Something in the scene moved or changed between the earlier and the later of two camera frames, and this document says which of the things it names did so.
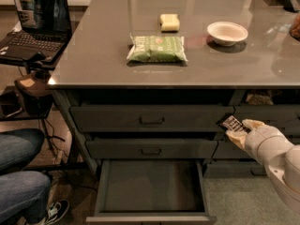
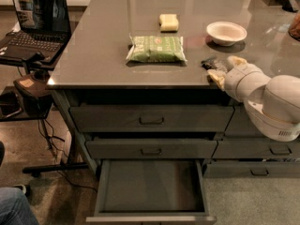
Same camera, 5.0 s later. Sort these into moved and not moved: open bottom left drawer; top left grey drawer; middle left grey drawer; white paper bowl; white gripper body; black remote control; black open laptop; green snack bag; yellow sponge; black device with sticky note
Moved: white gripper body; black remote control
Not moved: green snack bag; yellow sponge; black device with sticky note; open bottom left drawer; white paper bowl; middle left grey drawer; top left grey drawer; black open laptop
